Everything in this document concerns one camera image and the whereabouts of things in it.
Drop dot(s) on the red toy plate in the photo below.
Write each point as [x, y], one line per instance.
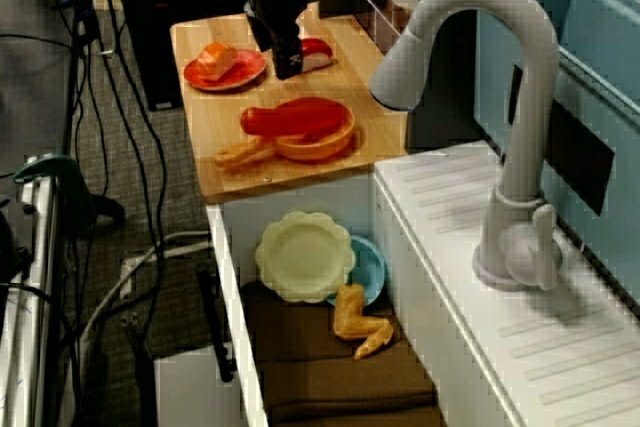
[240, 74]

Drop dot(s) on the red toy sausage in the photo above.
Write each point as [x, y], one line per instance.
[290, 119]

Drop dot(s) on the black tape patch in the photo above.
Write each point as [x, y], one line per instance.
[575, 157]

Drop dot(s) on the black upright panel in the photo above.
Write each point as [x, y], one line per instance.
[450, 97]

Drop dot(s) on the dark tiled backsplash panel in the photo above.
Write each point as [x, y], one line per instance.
[380, 22]

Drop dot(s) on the aluminium frame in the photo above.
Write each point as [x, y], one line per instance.
[30, 347]

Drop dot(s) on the orange bread slice toy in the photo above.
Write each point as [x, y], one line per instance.
[215, 57]

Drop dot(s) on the brown folded cloth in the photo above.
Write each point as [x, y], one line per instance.
[325, 387]

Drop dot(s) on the long wooden countertop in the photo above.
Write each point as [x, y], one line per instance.
[225, 184]

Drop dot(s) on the black computer tower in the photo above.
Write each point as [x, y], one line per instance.
[190, 22]

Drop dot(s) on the red tuna sushi toy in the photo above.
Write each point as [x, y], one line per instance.
[317, 54]

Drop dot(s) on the light blue toy plate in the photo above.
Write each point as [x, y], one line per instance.
[370, 267]

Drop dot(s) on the toy chicken wing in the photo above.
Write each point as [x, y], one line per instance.
[350, 319]

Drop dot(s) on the white toy sink unit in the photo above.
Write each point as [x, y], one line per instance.
[425, 272]

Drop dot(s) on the black device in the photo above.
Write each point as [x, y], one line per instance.
[10, 252]

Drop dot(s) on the pale yellow scalloped plate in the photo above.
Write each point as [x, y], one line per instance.
[300, 257]

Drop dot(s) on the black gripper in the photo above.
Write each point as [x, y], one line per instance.
[275, 2]

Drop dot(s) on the orange toy frying pan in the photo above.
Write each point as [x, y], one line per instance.
[310, 147]

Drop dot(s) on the grey toy faucet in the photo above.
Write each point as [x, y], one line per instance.
[530, 97]

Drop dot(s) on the teal plastic bin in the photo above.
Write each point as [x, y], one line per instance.
[600, 22]

